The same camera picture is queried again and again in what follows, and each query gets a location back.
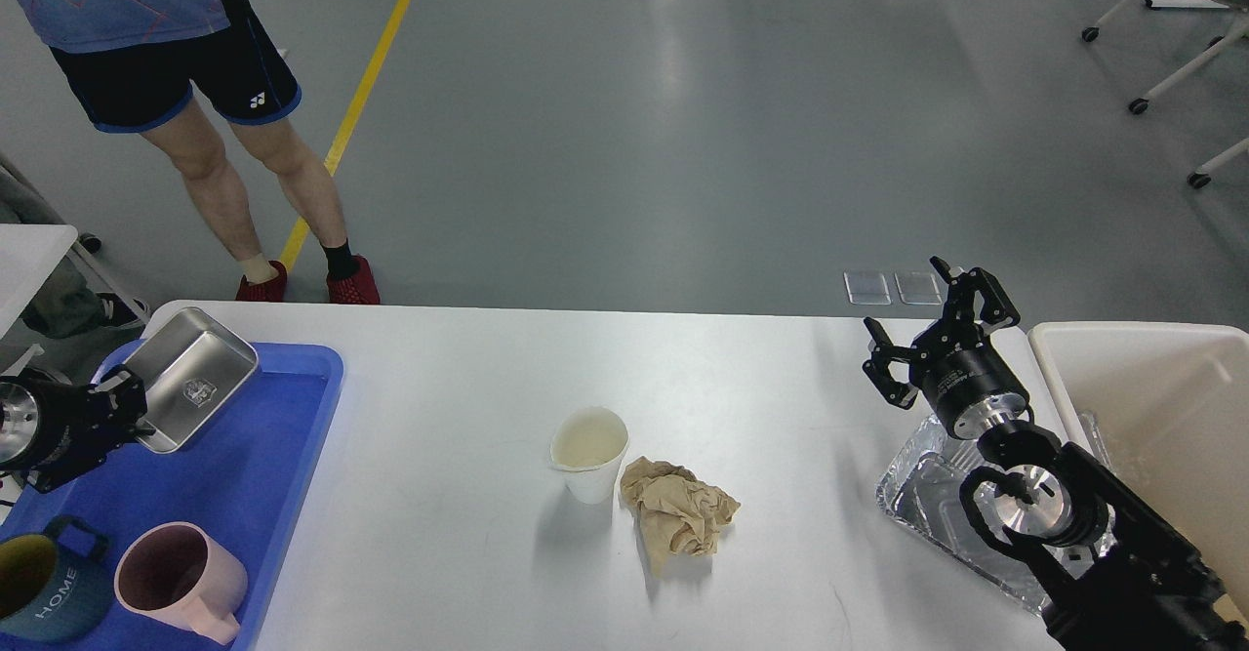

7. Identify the clear floor plate left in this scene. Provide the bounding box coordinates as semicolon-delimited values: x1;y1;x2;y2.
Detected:
843;271;892;305

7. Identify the aluminium foil tray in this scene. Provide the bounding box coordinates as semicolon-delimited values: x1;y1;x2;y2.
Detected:
877;414;1114;615

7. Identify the pink plastic mug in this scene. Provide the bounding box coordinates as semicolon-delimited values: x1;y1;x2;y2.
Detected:
112;521;249;646

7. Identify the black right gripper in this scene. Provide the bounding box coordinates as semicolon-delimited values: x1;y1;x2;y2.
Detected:
863;257;1029;439

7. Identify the clear floor plate right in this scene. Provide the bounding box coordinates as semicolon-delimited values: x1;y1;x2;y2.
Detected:
894;271;945;305

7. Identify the white rolling chair base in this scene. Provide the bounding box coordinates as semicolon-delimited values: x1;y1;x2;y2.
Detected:
1068;0;1247;182

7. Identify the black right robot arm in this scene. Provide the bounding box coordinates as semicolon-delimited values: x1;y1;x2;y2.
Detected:
863;257;1247;650

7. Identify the white side table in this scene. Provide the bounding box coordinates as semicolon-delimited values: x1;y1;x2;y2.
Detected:
1;224;150;384

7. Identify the dark teal HOME mug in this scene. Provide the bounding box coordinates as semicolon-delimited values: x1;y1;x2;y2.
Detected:
1;516;115;645

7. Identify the beige plastic bin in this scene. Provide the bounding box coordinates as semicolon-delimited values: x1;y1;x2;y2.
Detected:
1027;321;1248;614

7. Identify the clear floor plate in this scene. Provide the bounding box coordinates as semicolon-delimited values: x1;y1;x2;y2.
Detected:
843;271;892;305
894;271;945;305

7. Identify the blue plastic tray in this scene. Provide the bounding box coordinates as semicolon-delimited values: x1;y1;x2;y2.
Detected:
1;344;343;650

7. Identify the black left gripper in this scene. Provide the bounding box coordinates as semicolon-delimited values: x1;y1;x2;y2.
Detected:
1;365;156;494

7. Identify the person in blue shirt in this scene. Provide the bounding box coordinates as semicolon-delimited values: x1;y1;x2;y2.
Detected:
15;0;381;305

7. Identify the stainless steel rectangular tray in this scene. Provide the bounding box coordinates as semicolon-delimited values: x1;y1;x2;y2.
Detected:
121;305;260;455

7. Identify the white paper cup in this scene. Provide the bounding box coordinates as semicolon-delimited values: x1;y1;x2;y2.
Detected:
547;406;629;505

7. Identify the crumpled brown paper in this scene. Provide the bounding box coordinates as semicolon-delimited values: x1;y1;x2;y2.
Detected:
620;457;741;577

